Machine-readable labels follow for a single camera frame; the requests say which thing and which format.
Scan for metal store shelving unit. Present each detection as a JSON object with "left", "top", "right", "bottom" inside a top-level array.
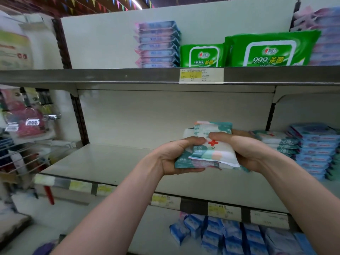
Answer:
[{"left": 0, "top": 0, "right": 340, "bottom": 255}]

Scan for dark plastic bags bundle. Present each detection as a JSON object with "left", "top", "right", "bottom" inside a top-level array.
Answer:
[{"left": 32, "top": 239, "right": 59, "bottom": 255}]

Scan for person's right forearm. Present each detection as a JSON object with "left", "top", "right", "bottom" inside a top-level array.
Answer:
[{"left": 260, "top": 151, "right": 340, "bottom": 255}]

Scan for stack of blue red packets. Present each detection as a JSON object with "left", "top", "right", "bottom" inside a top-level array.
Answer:
[{"left": 289, "top": 123, "right": 340, "bottom": 180}]

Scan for white textured pack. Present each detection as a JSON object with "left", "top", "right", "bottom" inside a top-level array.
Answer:
[{"left": 0, "top": 212, "right": 32, "bottom": 242}]

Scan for stack of blue green packets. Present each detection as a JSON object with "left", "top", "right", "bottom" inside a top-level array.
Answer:
[{"left": 325, "top": 154, "right": 340, "bottom": 183}]

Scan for person's right hand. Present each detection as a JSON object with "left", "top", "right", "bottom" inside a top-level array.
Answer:
[{"left": 208, "top": 131, "right": 277, "bottom": 173}]

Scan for blue packaged goods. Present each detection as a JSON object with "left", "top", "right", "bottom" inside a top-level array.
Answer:
[{"left": 169, "top": 212, "right": 319, "bottom": 255}]

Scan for wire display rack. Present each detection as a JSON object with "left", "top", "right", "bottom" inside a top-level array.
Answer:
[{"left": 0, "top": 135, "right": 49, "bottom": 184}]

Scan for stack of white green packets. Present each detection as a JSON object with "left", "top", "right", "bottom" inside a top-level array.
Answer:
[
  {"left": 276, "top": 141, "right": 301, "bottom": 159},
  {"left": 251, "top": 129, "right": 298, "bottom": 149}
]

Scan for hanging packaged goods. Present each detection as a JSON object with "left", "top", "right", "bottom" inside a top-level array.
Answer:
[{"left": 0, "top": 13, "right": 62, "bottom": 157}]

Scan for strings of colourful bunting flags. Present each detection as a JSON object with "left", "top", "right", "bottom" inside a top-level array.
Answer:
[{"left": 53, "top": 0, "right": 155, "bottom": 14}]

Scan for person's left forearm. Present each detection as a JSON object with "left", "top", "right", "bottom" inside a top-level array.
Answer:
[{"left": 50, "top": 157, "right": 165, "bottom": 255}]

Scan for person's left hand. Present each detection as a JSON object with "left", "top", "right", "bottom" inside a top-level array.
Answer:
[{"left": 148, "top": 136, "right": 207, "bottom": 177}]

